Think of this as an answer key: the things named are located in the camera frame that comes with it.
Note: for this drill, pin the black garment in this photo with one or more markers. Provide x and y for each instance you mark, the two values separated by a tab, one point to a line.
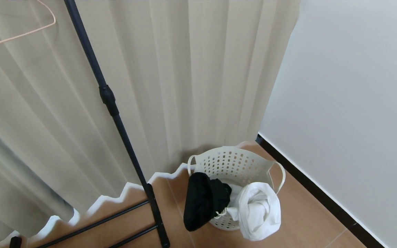
202	199

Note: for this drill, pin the pink clothes hanger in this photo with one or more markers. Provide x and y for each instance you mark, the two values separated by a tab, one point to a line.
12	38

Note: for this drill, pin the white printed T-shirt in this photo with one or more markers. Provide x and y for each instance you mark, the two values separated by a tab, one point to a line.
257	213

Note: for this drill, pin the black clothes rack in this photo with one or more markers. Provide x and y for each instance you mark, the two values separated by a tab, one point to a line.
109	100

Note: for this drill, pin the white laundry basket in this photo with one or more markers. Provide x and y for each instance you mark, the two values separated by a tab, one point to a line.
258	168

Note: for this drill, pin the beige curtain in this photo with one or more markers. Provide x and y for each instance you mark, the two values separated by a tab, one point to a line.
184	69

